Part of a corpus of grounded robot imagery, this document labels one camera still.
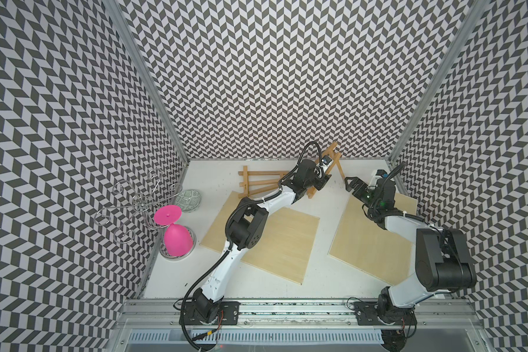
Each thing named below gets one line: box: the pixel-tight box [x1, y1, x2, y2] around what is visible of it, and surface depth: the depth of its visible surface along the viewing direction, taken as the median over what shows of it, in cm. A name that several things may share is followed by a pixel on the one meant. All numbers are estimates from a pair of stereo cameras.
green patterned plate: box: [175, 189, 202, 213], surface depth 101 cm
